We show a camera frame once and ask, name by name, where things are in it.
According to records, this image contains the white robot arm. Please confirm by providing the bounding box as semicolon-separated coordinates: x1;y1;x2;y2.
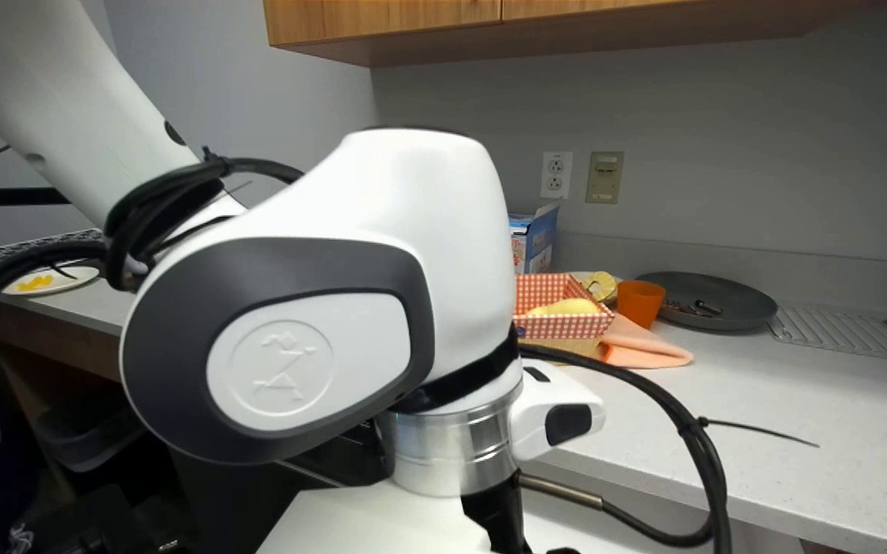
0;0;520;464

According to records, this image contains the blue toy food box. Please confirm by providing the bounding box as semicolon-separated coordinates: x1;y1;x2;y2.
508;204;558;274

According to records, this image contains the orange toy cup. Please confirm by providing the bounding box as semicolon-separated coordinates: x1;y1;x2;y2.
617;280;666;326

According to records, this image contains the red checkered cardboard basket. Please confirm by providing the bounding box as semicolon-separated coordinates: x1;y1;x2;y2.
513;274;613;342

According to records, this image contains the black round pan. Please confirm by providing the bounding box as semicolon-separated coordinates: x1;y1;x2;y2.
648;272;780;335

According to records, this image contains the wooden upper cabinet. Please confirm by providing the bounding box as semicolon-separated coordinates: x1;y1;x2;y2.
261;0;878;68

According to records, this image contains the white plate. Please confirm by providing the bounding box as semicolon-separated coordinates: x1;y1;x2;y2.
6;264;101;300

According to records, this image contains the white wall outlet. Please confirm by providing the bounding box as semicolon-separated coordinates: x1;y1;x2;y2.
539;150;574;199

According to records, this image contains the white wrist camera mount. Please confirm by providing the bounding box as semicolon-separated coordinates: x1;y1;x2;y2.
508;361;606;463

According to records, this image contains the beige wall switch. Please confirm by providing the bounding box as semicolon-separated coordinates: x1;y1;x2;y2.
584;150;622;204

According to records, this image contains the black cable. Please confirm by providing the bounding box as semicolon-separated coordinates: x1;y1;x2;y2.
513;342;735;554

